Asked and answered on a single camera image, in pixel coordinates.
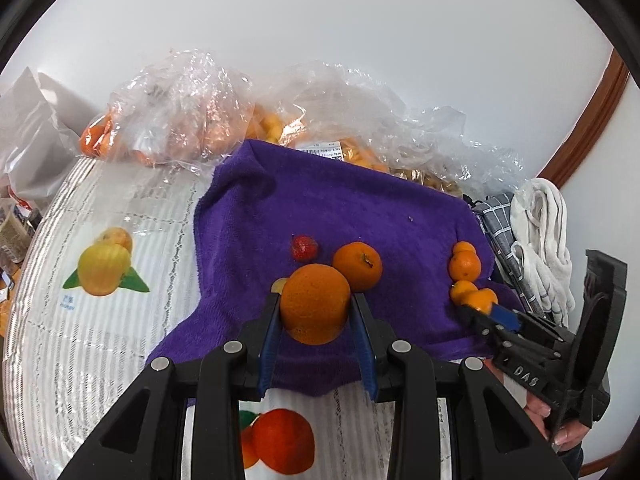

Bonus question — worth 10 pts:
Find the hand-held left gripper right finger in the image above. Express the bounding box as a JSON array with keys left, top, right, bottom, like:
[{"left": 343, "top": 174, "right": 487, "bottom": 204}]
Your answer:
[{"left": 352, "top": 294, "right": 576, "bottom": 480}]

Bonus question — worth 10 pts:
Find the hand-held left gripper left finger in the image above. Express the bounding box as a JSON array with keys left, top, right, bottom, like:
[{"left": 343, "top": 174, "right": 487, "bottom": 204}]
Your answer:
[{"left": 57, "top": 292, "right": 281, "bottom": 480}]

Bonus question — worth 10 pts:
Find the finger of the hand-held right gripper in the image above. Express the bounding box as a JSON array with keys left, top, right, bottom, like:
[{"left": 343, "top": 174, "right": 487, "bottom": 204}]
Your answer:
[
  {"left": 489, "top": 303, "right": 572, "bottom": 344},
  {"left": 457, "top": 306, "right": 517, "bottom": 357}
]

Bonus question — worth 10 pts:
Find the large orange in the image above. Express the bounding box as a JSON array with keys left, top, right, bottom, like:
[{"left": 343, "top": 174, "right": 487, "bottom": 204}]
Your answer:
[
  {"left": 280, "top": 263, "right": 352, "bottom": 346},
  {"left": 332, "top": 241, "right": 384, "bottom": 292}
]

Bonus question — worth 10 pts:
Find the person's right forearm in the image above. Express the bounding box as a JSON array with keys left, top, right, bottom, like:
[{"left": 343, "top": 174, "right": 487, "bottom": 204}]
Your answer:
[{"left": 555, "top": 441, "right": 587, "bottom": 476}]

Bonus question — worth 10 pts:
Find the person's right hand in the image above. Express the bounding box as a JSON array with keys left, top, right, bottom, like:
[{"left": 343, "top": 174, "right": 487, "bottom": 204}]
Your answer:
[{"left": 522, "top": 390, "right": 587, "bottom": 449}]

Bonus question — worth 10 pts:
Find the white striped towel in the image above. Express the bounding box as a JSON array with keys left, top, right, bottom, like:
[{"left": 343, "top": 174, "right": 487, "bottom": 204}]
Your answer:
[{"left": 510, "top": 177, "right": 577, "bottom": 319}]

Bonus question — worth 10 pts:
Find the grey checked cloth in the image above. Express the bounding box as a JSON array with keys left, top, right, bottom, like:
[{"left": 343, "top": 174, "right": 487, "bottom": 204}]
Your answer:
[{"left": 472, "top": 192, "right": 551, "bottom": 317}]

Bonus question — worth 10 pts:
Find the small red fruit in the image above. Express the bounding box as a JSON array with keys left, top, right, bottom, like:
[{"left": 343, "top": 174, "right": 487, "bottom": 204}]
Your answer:
[{"left": 291, "top": 234, "right": 319, "bottom": 262}]

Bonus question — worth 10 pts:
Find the purple towel cloth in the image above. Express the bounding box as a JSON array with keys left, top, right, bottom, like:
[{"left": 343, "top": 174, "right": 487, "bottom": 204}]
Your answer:
[{"left": 145, "top": 139, "right": 526, "bottom": 398}]

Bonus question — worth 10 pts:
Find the fruit-print white tablecloth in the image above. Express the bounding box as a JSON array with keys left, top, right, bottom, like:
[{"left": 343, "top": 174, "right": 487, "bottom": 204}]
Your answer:
[{"left": 0, "top": 155, "right": 551, "bottom": 480}]

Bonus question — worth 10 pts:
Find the clear plastic bag of oranges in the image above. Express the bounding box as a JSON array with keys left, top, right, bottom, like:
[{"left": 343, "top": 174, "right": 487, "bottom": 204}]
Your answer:
[
  {"left": 80, "top": 49, "right": 257, "bottom": 167},
  {"left": 250, "top": 60, "right": 401, "bottom": 172}
]

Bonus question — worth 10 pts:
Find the white paper bag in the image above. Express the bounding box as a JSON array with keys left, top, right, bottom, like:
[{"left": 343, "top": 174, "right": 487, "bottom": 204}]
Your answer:
[{"left": 0, "top": 67, "right": 101, "bottom": 211}]

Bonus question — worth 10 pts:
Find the brown wooden door frame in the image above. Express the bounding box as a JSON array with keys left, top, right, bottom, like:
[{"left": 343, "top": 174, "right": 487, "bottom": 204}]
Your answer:
[{"left": 537, "top": 47, "right": 631, "bottom": 191}]

